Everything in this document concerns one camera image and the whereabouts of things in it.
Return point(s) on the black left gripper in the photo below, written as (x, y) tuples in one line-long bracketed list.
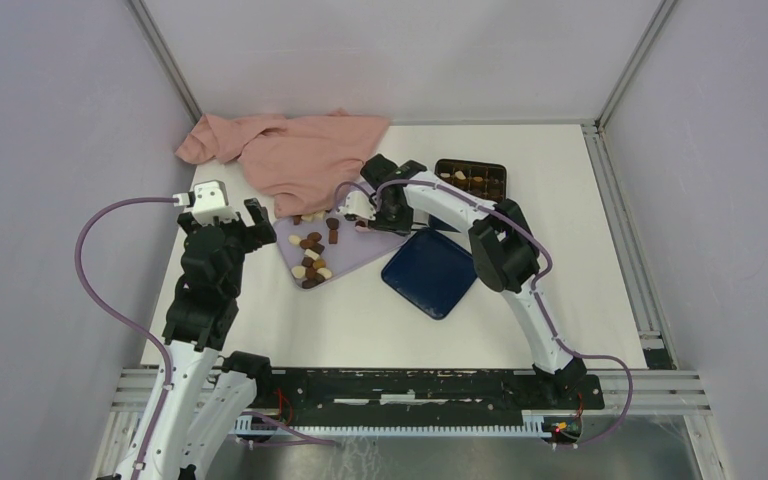
[(256, 235)]

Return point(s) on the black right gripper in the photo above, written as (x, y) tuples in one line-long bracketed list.
[(402, 228)]

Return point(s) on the lilac plastic tray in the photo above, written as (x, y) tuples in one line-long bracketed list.
[(353, 250)]

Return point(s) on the dark blue chocolate box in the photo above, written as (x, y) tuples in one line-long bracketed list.
[(487, 181)]

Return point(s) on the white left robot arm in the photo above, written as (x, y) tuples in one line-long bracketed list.
[(177, 439)]

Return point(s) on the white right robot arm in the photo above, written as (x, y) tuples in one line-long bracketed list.
[(506, 257)]

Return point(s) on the white heart chocolate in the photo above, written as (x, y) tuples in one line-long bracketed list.
[(299, 272)]

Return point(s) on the dark blue box lid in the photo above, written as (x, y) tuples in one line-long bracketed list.
[(431, 272)]

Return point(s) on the pink cloth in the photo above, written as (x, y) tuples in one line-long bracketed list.
[(298, 161)]

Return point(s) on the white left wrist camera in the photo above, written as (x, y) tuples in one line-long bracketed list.
[(208, 203)]

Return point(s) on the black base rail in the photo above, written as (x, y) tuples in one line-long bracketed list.
[(380, 398)]

